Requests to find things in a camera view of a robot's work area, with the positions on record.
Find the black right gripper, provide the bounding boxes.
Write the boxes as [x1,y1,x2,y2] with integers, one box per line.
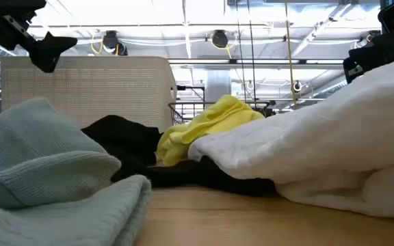
[342,23,394,85]

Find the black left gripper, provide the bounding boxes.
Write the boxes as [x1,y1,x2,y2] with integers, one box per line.
[0,0,79,74]

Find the white lace cloth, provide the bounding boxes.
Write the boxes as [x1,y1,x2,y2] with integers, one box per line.
[187,53,394,219]

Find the sage green cloth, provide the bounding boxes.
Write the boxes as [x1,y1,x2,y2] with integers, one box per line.
[0,98,153,246]

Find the long black cloth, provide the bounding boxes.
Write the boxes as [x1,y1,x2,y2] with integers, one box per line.
[80,114,280,198]

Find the yellow cloth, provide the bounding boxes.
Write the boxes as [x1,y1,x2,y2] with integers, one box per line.
[156,94,266,167]

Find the white perforated plastic bin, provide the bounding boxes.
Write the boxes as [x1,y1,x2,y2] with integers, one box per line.
[0,55,178,133]

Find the straight yellow cable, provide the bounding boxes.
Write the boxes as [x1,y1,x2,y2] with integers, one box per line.
[284,0,300,111]

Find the wire mesh basket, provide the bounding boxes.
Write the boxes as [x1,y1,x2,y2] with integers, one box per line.
[168,100,274,126]

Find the black aluminium table frame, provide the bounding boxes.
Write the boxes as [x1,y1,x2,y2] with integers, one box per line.
[176,85,207,114]

